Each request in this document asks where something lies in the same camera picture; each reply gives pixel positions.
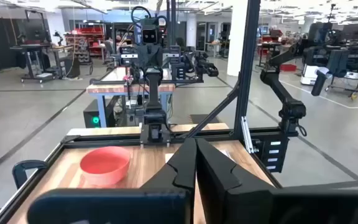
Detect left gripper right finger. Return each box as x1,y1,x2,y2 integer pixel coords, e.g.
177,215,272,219
196,139,275,224

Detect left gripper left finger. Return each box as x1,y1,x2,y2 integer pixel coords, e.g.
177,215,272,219
140,138,198,224

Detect red bowl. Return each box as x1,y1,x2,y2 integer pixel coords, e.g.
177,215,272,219
79,146,131,187

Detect wooden table blue legs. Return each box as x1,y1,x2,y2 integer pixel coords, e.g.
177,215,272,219
86,66,177,128

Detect black controller box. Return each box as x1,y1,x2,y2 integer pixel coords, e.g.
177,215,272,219
255,132,289,174

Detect black floor mat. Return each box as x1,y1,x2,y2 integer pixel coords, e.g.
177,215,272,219
188,113,221,125

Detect red storage shelving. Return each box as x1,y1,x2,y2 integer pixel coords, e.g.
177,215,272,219
65,27,107,58

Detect black computer green light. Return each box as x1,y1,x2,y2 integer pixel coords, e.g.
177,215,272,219
83,98,117,129

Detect white pillar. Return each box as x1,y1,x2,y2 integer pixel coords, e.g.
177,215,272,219
227,0,249,77

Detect black equipment cart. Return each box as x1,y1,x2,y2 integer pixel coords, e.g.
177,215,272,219
10,9,65,84

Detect black cylinder white cap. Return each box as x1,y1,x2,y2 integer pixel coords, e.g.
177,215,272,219
310,67,333,97

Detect black table clamp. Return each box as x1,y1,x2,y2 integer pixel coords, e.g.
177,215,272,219
12,159,48,190

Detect black wheeled equipment rig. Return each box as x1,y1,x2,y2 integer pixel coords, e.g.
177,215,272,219
300,21,358,94

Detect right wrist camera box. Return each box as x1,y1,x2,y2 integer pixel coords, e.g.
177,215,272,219
140,27,160,45

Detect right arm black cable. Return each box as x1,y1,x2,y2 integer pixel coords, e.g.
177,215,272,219
131,5,168,34

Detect silver metal bracket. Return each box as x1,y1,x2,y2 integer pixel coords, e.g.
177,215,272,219
240,116,259,154

